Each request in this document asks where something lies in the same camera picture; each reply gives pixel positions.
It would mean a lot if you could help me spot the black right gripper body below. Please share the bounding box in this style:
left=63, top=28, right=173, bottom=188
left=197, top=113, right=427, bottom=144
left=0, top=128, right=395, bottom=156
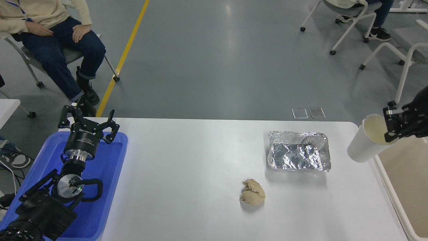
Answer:
left=413, top=85, right=428, bottom=138

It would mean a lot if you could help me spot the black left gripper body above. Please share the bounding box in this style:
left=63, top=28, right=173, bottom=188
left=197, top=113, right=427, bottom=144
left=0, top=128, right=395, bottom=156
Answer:
left=64, top=123, right=102, bottom=158

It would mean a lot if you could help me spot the white paper cup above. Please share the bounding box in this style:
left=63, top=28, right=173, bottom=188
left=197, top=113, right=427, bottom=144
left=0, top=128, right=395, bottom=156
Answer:
left=347, top=114, right=399, bottom=163

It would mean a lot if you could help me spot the person's left hand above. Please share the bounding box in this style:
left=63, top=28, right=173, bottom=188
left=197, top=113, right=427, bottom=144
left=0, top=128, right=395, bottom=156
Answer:
left=72, top=24, right=93, bottom=44

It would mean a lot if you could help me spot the person's right hand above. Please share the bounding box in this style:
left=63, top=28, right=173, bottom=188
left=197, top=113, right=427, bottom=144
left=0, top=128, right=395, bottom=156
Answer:
left=26, top=22, right=54, bottom=36

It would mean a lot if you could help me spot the blue plastic tray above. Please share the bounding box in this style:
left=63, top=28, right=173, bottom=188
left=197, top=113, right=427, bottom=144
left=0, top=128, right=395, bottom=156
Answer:
left=0, top=131, right=129, bottom=241

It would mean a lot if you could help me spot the white chair leg with castor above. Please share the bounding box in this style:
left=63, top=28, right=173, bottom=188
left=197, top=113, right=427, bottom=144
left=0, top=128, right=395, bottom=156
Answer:
left=0, top=88, right=37, bottom=119

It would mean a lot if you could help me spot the large pale bin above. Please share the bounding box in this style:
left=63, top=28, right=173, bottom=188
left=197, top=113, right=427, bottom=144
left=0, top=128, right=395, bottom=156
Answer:
left=372, top=133, right=428, bottom=241

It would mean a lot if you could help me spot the white chair with castors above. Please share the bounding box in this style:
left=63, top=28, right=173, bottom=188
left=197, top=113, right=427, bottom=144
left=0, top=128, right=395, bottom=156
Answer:
left=359, top=19, right=428, bottom=107
left=300, top=0, right=383, bottom=56

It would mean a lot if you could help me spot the white office chair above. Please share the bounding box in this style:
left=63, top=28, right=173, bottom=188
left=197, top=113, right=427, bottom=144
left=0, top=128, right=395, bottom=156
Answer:
left=0, top=32, right=121, bottom=89

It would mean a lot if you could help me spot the white side table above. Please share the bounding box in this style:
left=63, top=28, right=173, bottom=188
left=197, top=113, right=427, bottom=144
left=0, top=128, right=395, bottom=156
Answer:
left=0, top=99, right=21, bottom=130

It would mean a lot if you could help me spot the person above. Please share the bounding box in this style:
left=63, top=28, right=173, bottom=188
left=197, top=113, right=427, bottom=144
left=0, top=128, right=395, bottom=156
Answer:
left=0, top=0, right=107, bottom=117
left=326, top=0, right=396, bottom=42
left=0, top=135, right=32, bottom=169

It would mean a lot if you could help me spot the black floor object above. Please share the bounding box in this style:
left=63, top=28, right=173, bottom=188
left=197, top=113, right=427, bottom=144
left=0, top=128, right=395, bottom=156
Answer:
left=0, top=192, right=16, bottom=210

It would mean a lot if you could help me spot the white furniture base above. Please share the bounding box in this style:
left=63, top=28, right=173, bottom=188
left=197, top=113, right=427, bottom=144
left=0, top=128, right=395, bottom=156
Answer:
left=390, top=0, right=428, bottom=14

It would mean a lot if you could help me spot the silver foil tray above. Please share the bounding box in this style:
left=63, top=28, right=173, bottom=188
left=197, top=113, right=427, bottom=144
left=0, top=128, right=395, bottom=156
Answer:
left=267, top=131, right=332, bottom=172

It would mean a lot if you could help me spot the crumpled tan paper ball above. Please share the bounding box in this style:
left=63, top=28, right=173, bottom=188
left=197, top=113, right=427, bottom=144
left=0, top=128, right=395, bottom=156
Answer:
left=239, top=178, right=266, bottom=205

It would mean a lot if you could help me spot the white cable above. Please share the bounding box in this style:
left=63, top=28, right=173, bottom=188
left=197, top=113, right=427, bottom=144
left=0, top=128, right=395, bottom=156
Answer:
left=0, top=159, right=18, bottom=195

